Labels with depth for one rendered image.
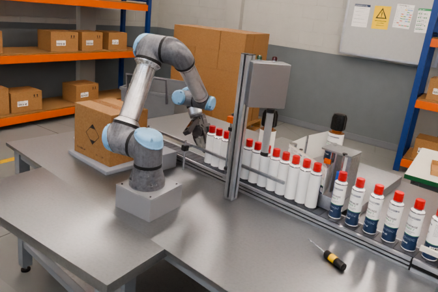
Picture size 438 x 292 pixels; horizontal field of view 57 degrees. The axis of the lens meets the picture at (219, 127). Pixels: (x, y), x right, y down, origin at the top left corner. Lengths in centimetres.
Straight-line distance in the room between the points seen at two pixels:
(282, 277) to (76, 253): 70
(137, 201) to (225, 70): 386
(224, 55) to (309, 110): 183
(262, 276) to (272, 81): 77
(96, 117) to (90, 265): 89
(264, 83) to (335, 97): 465
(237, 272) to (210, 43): 428
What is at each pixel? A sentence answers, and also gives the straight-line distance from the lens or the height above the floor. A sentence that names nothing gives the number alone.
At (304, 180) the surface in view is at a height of 100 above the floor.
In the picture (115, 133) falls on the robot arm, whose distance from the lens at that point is 171.
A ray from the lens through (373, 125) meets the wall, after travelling 623.
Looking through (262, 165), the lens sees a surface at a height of 99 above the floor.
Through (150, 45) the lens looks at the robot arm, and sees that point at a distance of 176.
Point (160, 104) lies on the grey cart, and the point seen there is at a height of 68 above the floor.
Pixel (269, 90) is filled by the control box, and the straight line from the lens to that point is 171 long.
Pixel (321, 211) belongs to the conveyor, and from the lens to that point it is 183.
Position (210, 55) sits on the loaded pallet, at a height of 106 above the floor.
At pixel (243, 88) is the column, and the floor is 135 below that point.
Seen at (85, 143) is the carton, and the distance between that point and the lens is 224.
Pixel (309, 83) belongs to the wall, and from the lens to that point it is 643.
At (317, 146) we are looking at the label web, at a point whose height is 98.
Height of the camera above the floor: 167
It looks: 16 degrees down
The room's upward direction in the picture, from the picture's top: 6 degrees clockwise
